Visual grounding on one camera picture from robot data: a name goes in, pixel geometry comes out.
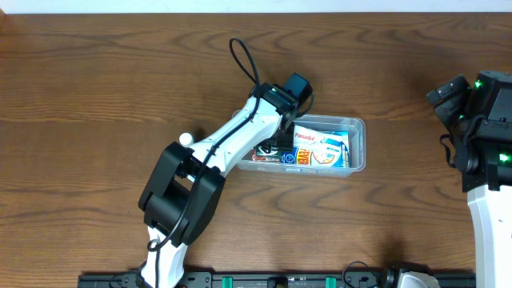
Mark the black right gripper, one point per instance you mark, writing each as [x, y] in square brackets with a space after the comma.
[446, 101]

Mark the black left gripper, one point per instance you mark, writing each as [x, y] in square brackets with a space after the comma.
[274, 145]

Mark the white Panadol box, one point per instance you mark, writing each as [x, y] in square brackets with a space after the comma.
[330, 143]

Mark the red Panadol ActiFast box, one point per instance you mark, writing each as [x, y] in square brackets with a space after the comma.
[265, 159]

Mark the blue Kool Fever box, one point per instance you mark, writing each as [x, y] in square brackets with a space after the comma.
[301, 156]

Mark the green Zam-Buk box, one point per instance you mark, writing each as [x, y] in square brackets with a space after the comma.
[268, 151]

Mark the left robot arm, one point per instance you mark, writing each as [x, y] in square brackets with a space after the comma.
[184, 188]

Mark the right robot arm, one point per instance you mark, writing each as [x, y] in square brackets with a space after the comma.
[477, 117]

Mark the clear plastic container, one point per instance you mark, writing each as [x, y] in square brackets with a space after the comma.
[356, 130]

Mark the dark Woods syrup bottle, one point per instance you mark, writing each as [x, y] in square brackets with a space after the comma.
[186, 139]

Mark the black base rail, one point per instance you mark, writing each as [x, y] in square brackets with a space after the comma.
[208, 280]

